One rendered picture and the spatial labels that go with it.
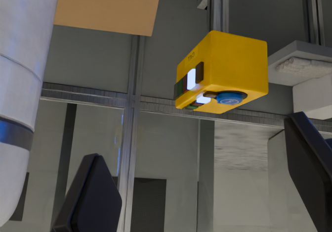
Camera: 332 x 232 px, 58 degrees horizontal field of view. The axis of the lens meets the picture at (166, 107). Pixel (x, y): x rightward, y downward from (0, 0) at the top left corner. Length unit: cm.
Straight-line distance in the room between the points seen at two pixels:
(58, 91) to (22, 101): 69
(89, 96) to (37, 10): 68
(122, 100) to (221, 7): 44
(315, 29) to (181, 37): 43
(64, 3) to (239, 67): 26
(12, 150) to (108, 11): 26
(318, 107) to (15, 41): 92
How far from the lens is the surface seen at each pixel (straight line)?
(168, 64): 97
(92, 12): 42
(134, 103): 90
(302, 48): 88
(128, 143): 89
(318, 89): 104
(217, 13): 58
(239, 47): 48
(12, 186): 21
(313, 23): 110
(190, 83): 49
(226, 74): 45
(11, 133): 20
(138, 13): 41
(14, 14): 21
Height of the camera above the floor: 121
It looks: 14 degrees down
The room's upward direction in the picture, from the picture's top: 177 degrees counter-clockwise
